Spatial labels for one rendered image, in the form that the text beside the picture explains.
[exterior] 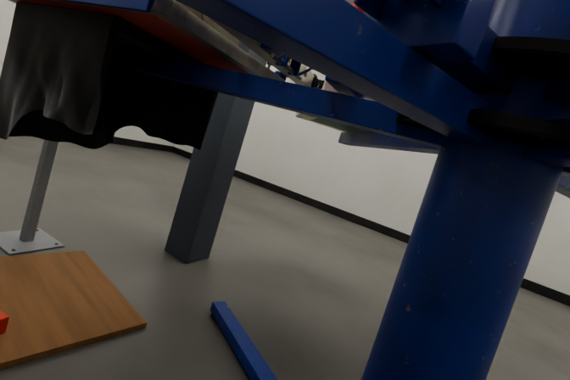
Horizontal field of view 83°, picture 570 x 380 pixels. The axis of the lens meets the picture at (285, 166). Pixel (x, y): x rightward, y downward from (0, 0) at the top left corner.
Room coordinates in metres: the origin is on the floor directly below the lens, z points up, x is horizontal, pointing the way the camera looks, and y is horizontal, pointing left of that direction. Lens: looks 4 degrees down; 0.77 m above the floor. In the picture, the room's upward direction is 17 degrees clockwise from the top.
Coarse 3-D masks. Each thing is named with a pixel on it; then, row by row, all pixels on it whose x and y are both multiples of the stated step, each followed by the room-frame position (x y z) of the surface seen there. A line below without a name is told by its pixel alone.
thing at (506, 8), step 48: (528, 0) 0.57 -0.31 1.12; (528, 48) 0.46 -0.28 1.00; (480, 96) 0.59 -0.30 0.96; (528, 96) 0.54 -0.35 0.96; (528, 144) 0.52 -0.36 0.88; (432, 192) 0.62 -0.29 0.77; (480, 192) 0.55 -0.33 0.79; (528, 192) 0.53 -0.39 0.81; (432, 240) 0.58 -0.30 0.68; (480, 240) 0.54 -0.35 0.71; (528, 240) 0.54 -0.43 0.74; (432, 288) 0.56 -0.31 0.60; (480, 288) 0.53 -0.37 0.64; (384, 336) 0.62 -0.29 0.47; (432, 336) 0.55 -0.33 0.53; (480, 336) 0.53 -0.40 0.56
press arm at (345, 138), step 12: (348, 132) 1.70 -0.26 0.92; (360, 132) 1.47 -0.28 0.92; (372, 132) 1.31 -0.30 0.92; (348, 144) 1.77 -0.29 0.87; (360, 144) 1.46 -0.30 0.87; (372, 144) 1.27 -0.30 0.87; (384, 144) 1.14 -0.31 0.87; (396, 144) 1.04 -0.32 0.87; (408, 144) 0.96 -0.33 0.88; (420, 144) 0.88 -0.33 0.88
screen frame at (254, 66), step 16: (160, 0) 0.66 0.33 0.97; (160, 16) 0.70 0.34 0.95; (176, 16) 0.70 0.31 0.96; (192, 16) 0.74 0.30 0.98; (192, 32) 0.75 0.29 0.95; (208, 32) 0.79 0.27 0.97; (224, 48) 0.85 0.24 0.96; (240, 48) 0.91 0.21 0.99; (240, 64) 0.95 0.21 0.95; (256, 64) 1.00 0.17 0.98
